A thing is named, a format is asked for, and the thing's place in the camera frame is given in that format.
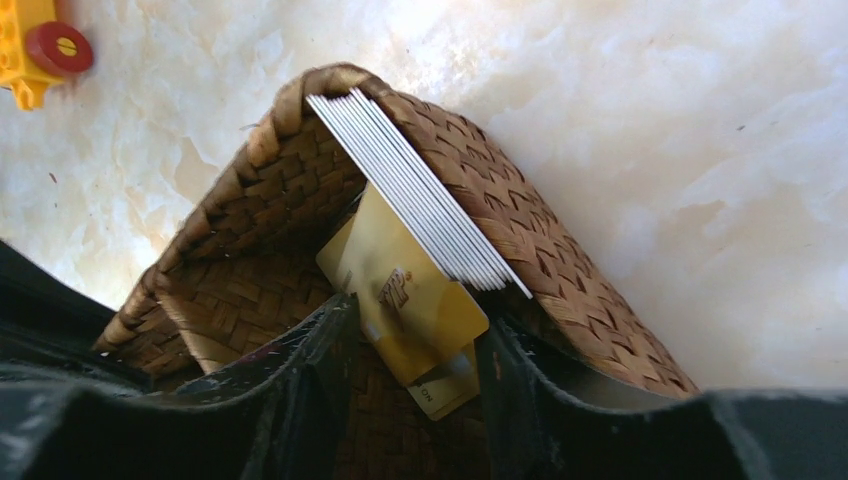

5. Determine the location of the woven wicker tray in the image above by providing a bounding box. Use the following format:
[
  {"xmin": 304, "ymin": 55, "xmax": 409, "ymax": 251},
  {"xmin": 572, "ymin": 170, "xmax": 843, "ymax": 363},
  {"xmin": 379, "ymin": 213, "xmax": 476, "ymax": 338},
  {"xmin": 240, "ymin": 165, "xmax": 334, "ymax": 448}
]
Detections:
[{"xmin": 92, "ymin": 62, "xmax": 700, "ymax": 480}]

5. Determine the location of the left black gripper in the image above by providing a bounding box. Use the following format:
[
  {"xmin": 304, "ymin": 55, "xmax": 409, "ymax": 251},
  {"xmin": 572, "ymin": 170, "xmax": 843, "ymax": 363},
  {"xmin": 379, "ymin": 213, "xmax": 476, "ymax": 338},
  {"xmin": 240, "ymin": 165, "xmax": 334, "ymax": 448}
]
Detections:
[{"xmin": 1, "ymin": 242, "xmax": 153, "ymax": 391}]

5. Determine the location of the white edged card stack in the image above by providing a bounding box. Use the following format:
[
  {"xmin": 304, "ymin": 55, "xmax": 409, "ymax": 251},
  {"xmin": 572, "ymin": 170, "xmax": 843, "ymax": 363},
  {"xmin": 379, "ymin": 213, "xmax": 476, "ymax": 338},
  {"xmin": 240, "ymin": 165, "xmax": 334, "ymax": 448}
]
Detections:
[{"xmin": 306, "ymin": 88, "xmax": 533, "ymax": 298}]

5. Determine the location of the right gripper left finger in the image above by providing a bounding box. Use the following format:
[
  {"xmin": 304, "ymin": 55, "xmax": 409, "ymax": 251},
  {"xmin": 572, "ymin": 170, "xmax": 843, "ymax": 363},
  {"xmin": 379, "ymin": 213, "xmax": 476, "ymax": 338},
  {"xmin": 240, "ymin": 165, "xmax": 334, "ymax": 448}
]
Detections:
[{"xmin": 1, "ymin": 294, "xmax": 359, "ymax": 479}]

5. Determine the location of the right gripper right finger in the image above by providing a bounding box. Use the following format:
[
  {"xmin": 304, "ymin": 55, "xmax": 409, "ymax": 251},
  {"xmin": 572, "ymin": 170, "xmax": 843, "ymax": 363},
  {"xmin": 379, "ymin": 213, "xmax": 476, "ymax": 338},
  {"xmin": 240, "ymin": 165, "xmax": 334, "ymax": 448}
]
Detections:
[{"xmin": 475, "ymin": 317, "xmax": 847, "ymax": 479}]

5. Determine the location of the yellow red toy car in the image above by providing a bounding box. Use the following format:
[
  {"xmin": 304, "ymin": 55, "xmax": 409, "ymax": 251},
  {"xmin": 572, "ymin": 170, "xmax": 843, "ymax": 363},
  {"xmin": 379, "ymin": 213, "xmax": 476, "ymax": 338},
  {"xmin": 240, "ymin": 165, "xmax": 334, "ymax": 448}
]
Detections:
[{"xmin": 1, "ymin": 0, "xmax": 95, "ymax": 111}]

